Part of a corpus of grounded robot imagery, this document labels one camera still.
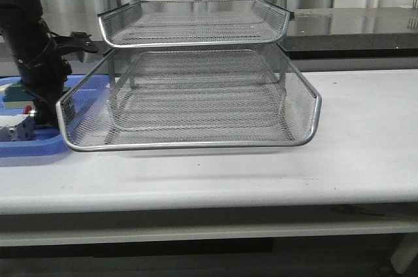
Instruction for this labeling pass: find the green and grey electrical module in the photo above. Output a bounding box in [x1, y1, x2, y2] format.
[1, 81, 35, 109]

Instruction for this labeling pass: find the white circuit breaker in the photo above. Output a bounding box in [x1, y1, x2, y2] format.
[1, 114, 34, 142]

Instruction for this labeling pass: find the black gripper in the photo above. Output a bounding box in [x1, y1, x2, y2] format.
[19, 31, 98, 127]

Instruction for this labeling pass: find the blue plastic tray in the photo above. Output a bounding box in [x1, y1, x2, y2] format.
[1, 76, 67, 157]

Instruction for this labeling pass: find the red emergency stop push button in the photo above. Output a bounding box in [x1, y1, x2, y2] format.
[26, 105, 58, 128]

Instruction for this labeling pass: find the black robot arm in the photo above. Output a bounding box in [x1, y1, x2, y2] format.
[1, 0, 98, 127]

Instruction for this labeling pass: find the dark grey stone counter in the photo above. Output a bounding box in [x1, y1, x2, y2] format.
[0, 7, 418, 61]

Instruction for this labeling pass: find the silver mesh tray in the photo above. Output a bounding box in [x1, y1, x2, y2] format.
[56, 45, 322, 152]
[98, 0, 293, 48]
[108, 77, 284, 131]

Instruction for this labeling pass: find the white table leg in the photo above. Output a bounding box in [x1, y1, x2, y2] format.
[390, 233, 417, 274]

